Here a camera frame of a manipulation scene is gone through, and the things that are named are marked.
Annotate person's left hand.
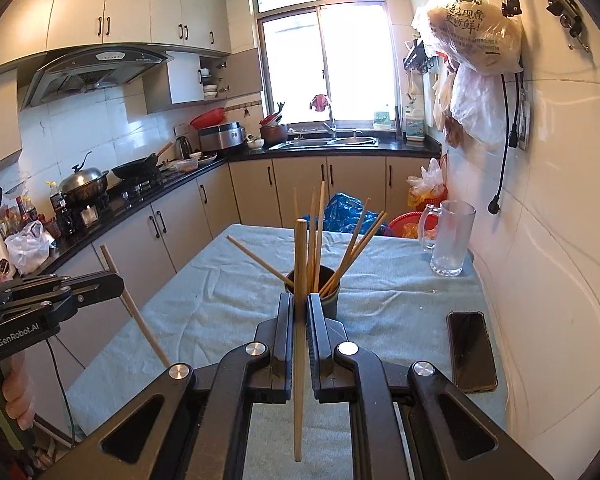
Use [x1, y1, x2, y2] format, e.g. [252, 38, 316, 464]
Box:
[3, 352, 36, 430]

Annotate black wall rack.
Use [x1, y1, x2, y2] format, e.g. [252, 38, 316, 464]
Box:
[403, 38, 441, 74]

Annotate black gas stove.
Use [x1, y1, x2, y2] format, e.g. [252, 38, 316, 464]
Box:
[104, 169, 164, 202]

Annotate black frying pan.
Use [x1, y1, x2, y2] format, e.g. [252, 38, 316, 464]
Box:
[110, 140, 174, 181]

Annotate printed bag with brown contents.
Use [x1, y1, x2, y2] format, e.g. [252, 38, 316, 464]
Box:
[412, 0, 525, 77]

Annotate clear glass mug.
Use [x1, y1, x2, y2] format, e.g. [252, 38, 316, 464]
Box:
[418, 199, 477, 278]

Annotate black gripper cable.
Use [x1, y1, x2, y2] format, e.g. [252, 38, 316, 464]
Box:
[44, 337, 76, 442]

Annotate beige base cabinets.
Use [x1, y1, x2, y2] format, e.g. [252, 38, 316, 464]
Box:
[30, 155, 444, 376]

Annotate pink and white plastic bag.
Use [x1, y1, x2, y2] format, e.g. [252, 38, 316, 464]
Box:
[406, 157, 449, 209]

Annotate black smartphone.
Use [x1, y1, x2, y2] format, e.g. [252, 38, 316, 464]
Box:
[446, 311, 499, 394]

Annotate white detergent bottle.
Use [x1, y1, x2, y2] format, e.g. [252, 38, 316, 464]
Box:
[403, 92, 427, 141]

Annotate open wall cabinet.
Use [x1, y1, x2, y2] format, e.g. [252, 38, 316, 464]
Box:
[144, 47, 264, 114]

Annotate black wall hooks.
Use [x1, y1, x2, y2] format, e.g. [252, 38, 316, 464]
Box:
[522, 0, 591, 54]

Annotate steel wok with lid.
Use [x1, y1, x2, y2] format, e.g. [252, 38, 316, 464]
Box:
[59, 151, 110, 205]

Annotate black kitchen countertop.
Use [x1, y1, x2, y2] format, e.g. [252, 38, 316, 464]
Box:
[0, 137, 441, 281]

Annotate black power cable with plug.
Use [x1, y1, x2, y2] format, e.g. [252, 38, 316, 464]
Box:
[487, 72, 524, 216]

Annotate red plastic basin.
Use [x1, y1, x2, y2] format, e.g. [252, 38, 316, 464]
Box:
[189, 107, 227, 131]

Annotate red plastic basket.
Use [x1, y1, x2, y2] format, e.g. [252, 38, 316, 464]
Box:
[387, 211, 439, 241]

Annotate pale green table cloth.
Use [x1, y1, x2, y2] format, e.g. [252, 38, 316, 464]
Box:
[65, 223, 511, 480]

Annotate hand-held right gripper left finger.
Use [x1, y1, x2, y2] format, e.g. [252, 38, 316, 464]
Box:
[40, 293, 295, 480]

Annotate chrome faucet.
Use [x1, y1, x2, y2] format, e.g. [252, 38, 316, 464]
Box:
[322, 102, 339, 139]

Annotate stacked white bowls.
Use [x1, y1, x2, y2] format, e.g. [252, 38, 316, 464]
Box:
[199, 67, 221, 99]

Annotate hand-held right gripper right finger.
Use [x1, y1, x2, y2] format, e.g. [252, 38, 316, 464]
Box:
[307, 293, 553, 480]

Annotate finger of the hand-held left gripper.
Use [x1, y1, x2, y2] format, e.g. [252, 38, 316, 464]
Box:
[0, 274, 74, 297]
[0, 269, 126, 322]

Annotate brown clay pot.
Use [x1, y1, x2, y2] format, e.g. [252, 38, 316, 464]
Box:
[258, 101, 289, 149]

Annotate beige wall cabinets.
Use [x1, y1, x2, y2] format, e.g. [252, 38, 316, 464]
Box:
[0, 0, 234, 79]

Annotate white plastic bag on counter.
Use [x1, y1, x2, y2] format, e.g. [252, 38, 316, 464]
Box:
[4, 219, 56, 276]

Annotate steel range hood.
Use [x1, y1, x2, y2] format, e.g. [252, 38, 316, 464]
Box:
[22, 45, 175, 110]

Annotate cluster of condiment bottles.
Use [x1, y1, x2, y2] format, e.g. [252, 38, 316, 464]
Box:
[0, 192, 49, 241]

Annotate white hanging plastic bag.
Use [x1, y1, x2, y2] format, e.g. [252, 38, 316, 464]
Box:
[449, 62, 506, 147]

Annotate dark grey chopstick holder cup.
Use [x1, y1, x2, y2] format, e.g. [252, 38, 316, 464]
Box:
[283, 267, 342, 321]

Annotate silver rice cooker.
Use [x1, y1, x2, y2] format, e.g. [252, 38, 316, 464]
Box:
[198, 120, 247, 154]

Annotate wall power outlet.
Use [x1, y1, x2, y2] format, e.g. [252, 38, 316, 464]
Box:
[509, 87, 534, 151]

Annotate steel sink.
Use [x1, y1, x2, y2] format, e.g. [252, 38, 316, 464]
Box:
[269, 134, 380, 150]

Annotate dark sauce bottle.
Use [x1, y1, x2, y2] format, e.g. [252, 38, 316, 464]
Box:
[49, 192, 76, 239]

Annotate blue plastic bag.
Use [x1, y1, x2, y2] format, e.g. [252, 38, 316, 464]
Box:
[302, 192, 394, 238]

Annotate kitchen window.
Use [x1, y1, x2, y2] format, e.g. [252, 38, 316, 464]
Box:
[247, 0, 401, 129]

